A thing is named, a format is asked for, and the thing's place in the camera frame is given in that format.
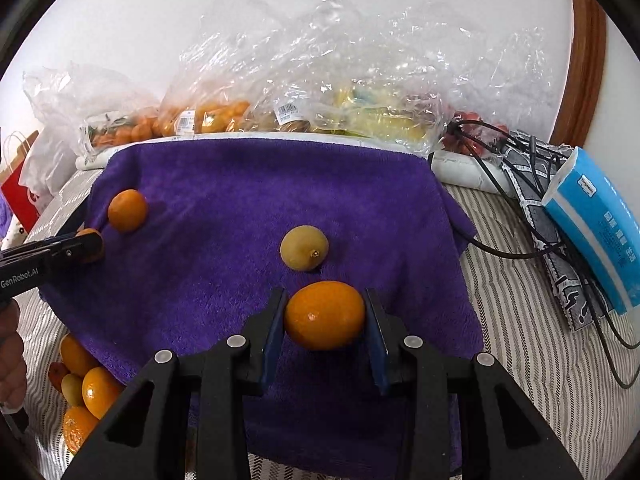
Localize small orange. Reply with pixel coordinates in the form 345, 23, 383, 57
75, 228, 105, 263

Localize large orange front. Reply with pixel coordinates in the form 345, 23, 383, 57
62, 406, 99, 455

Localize large orange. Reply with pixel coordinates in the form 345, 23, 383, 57
62, 406, 99, 455
107, 188, 149, 233

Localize oval orange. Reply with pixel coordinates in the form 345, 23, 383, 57
284, 281, 366, 351

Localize yellow-green round fruit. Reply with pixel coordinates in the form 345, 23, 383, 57
280, 226, 329, 272

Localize left hand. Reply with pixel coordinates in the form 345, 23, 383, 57
0, 300, 27, 413

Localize red paper shopping bag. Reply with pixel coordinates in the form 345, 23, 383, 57
1, 130, 52, 233

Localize green-yellow small fruit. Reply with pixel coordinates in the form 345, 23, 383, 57
61, 373, 85, 406

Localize white plastic bag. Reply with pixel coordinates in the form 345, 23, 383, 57
18, 127, 77, 198

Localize purple towel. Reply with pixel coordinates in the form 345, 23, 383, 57
37, 136, 485, 480

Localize clear bag of tangerines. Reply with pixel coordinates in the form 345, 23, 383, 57
23, 62, 160, 155

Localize blue tissue box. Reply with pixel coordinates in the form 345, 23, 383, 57
542, 148, 640, 314

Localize clear bag of oranges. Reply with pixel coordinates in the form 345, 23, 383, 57
153, 0, 322, 136

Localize red packaged item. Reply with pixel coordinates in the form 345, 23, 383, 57
442, 112, 509, 159

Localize clear bag yellow fruit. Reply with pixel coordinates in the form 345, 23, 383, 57
253, 0, 554, 155

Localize black cables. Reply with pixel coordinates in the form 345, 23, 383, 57
426, 118, 640, 391

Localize brown wooden door frame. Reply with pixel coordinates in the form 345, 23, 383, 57
550, 0, 608, 146

